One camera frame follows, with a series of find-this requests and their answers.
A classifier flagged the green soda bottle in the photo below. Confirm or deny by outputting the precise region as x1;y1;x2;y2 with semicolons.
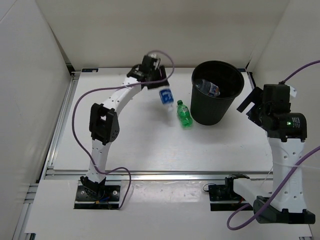
177;100;193;128

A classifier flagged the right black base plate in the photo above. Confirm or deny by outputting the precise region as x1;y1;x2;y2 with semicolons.
202;178;247;212

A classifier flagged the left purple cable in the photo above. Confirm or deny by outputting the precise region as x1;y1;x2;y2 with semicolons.
72;50;175;210

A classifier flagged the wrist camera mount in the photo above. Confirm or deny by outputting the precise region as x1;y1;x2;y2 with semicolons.
289;85;297;99
149;53;161;69

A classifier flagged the white orange label bottle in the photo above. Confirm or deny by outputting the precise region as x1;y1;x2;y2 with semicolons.
195;78;220;98

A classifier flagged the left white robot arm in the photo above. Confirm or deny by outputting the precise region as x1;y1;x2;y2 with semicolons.
80;53;168;201

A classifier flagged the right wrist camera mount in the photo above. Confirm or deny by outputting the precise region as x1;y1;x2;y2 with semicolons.
289;85;297;99

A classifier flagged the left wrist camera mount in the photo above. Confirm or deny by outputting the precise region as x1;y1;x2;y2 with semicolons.
149;53;161;69

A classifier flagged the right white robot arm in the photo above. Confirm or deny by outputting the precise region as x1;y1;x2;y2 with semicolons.
224;83;317;230

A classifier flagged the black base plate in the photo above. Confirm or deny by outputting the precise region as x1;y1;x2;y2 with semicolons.
73;185;121;210
202;178;247;212

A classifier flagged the blue label water bottle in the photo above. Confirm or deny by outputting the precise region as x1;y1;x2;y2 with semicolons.
158;86;174;112

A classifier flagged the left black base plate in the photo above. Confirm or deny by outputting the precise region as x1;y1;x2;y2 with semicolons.
73;185;121;210

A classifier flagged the aluminium front rail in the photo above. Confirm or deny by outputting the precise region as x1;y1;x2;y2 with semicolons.
43;169;269;181

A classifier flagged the black plastic waste bin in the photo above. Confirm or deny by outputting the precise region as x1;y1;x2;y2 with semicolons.
190;60;245;126

